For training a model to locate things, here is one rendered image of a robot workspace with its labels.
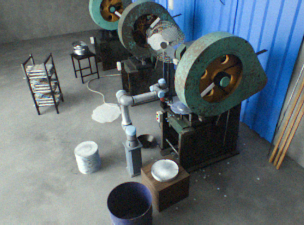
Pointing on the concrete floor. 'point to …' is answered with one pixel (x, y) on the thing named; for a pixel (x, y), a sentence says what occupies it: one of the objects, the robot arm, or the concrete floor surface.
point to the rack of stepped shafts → (39, 70)
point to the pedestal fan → (157, 40)
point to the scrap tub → (130, 204)
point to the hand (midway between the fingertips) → (170, 104)
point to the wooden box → (158, 195)
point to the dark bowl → (146, 140)
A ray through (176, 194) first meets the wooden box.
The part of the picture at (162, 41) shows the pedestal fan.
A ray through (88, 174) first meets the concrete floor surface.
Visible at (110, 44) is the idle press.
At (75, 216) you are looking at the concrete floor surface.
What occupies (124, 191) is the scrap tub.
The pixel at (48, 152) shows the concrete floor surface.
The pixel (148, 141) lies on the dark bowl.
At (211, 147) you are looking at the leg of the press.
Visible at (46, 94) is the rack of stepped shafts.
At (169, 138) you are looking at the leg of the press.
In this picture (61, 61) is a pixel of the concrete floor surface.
